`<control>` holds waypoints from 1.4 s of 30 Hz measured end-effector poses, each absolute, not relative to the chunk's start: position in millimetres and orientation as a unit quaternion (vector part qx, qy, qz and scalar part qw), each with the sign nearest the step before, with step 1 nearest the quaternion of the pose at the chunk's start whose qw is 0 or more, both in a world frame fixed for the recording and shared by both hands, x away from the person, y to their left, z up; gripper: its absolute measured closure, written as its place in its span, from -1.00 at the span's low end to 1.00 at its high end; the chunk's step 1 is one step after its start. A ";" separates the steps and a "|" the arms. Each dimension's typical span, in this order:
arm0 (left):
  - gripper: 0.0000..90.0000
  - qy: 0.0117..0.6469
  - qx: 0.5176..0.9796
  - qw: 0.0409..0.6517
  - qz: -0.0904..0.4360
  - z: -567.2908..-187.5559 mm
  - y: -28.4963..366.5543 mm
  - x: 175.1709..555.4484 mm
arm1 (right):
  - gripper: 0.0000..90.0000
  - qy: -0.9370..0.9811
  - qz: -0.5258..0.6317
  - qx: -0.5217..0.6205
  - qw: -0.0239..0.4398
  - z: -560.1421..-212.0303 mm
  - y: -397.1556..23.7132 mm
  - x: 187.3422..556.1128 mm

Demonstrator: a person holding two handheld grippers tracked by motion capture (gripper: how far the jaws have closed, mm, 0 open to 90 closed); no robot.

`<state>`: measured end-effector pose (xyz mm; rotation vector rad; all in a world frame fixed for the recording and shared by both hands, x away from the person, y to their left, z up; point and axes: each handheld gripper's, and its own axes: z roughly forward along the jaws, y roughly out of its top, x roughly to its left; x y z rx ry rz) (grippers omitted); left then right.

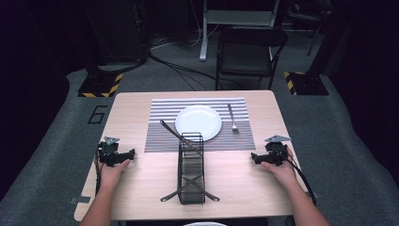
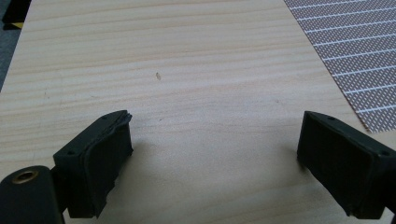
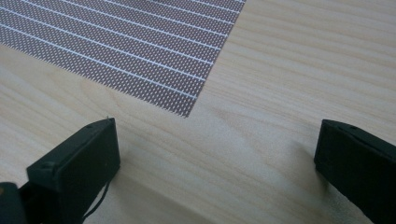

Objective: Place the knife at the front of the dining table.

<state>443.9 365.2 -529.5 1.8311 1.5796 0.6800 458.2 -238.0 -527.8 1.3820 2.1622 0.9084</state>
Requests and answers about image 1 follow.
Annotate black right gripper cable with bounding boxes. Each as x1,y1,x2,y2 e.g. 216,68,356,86
275,148,317,207

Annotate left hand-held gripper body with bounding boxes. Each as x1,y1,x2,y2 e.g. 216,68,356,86
97,136,127,168

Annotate grey striped placemat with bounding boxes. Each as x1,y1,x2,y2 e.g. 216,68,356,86
144,97,257,154

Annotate silver table knife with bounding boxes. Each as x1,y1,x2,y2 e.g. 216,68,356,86
159,119,202,155

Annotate white rounded object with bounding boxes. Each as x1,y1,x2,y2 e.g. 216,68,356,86
183,221,229,226

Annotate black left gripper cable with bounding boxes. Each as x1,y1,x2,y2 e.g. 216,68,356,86
94,150,104,196

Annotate dark metal stand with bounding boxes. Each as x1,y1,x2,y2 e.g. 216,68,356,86
287,0,334,58

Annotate white round plate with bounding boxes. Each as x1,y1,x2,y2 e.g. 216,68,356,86
174,105,223,143

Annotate person's left hand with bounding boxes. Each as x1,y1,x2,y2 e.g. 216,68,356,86
97,158,132,190

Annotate white metal stand frame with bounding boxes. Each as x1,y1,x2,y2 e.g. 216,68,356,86
199,0,280,62

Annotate black wire mesh cutlery holder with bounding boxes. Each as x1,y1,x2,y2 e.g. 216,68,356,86
160,132,221,206

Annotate black floor cables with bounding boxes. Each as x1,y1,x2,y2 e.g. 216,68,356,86
146,46,228,92

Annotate grey tape piece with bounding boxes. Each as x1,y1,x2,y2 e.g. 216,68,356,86
70,195,92,205

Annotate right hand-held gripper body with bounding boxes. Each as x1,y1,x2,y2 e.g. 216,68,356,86
263,134,293,167

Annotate silver fork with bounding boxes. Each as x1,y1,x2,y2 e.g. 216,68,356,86
226,103,240,135

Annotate black folding chair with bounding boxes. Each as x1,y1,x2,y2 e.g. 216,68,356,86
215,25,289,91

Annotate person's right hand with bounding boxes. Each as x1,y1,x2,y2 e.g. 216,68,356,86
260,146,297,188

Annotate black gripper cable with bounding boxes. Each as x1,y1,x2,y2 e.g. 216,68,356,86
94,150,104,196
275,148,317,207

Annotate black stand base, yellow stripes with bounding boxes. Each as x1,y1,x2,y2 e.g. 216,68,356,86
77,72,124,99
282,71,330,97

